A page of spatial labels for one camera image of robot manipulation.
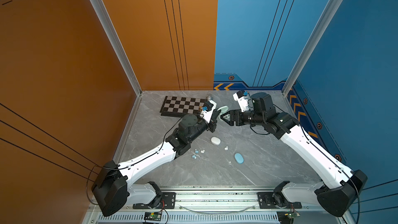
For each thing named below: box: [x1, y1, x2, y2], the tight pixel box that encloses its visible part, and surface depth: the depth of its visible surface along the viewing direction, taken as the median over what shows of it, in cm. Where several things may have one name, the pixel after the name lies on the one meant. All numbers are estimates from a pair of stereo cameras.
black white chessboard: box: [159, 95, 207, 118], surface depth 110 cm
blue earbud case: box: [234, 152, 245, 165], surface depth 87 cm
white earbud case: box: [210, 136, 221, 146], surface depth 93 cm
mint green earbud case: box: [217, 105, 229, 118], surface depth 71 cm
